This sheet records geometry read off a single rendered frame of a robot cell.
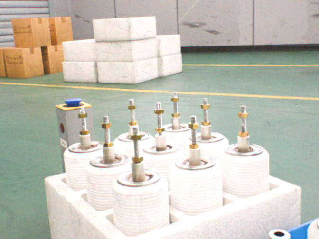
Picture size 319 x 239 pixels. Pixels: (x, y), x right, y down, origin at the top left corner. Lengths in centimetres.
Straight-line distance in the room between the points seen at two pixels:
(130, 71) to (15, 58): 152
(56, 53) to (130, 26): 154
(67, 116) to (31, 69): 362
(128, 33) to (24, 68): 145
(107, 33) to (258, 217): 301
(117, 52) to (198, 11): 306
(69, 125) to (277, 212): 52
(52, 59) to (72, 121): 381
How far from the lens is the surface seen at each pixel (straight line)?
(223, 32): 636
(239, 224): 79
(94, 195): 81
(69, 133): 106
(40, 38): 475
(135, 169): 71
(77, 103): 107
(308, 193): 132
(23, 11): 722
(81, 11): 787
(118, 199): 71
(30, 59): 465
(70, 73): 402
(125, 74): 361
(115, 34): 363
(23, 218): 126
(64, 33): 502
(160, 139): 86
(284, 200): 85
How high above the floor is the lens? 51
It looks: 13 degrees down
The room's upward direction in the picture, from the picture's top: 3 degrees counter-clockwise
